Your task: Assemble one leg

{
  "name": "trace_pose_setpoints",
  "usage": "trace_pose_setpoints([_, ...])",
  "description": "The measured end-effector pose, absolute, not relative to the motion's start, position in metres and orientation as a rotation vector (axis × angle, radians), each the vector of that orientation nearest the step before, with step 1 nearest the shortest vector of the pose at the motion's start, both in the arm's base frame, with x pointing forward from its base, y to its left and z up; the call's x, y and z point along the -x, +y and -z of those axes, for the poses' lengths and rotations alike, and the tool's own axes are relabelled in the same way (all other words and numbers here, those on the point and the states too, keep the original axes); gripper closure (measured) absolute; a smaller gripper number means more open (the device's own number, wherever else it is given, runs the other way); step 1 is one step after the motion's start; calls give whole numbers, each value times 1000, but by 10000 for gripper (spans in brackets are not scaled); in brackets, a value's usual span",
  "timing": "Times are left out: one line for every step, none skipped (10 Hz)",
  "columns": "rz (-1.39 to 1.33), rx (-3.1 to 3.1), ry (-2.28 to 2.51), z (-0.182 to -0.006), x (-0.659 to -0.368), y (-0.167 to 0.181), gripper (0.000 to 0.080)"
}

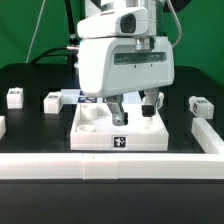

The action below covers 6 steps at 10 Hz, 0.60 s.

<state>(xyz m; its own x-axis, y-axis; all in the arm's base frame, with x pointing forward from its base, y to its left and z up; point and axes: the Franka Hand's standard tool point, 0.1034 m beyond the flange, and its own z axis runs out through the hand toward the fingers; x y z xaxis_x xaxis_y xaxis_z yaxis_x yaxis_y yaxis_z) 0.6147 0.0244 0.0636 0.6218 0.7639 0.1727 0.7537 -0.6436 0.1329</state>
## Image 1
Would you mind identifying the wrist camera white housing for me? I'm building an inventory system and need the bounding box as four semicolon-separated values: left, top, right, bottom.
77;7;149;39

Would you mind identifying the white marker base plate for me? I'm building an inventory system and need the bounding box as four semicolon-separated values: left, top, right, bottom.
61;89;105;104

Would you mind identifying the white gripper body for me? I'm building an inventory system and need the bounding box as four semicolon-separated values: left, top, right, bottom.
79;37;174;97

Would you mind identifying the white obstacle wall front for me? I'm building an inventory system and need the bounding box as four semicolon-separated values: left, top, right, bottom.
0;153;224;180

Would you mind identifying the white thin cable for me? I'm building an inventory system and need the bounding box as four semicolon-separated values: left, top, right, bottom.
25;0;48;64

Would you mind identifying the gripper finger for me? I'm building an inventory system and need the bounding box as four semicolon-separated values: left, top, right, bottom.
142;88;159;117
106;95;128;126

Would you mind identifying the white obstacle wall right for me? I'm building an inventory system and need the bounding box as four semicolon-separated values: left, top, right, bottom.
191;118;224;155

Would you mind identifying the white square tabletop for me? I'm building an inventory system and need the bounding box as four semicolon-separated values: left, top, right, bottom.
70;103;169;151

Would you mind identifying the white obstacle wall left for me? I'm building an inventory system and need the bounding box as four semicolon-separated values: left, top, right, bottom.
0;116;6;140

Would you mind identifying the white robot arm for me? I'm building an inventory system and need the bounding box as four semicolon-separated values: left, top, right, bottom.
77;0;174;126

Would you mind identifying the black cable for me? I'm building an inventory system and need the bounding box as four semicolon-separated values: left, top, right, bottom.
29;0;81;64

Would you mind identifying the white obstacle wall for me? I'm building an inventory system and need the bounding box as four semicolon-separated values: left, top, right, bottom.
0;153;224;180
191;118;224;155
0;116;6;140

